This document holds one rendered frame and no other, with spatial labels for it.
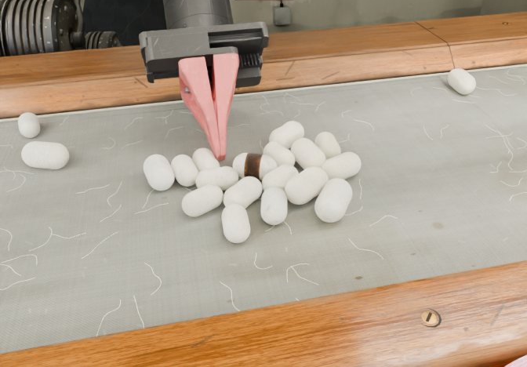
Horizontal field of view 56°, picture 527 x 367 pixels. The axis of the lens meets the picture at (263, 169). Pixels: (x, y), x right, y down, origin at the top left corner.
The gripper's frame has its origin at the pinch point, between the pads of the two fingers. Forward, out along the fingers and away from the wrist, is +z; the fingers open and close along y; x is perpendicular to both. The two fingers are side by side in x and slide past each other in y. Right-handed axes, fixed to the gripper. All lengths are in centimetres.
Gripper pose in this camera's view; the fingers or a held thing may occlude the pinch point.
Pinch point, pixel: (219, 148)
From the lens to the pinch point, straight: 39.9
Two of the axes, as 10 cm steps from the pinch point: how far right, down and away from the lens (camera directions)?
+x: -1.2, 2.7, 9.6
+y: 9.8, -1.3, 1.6
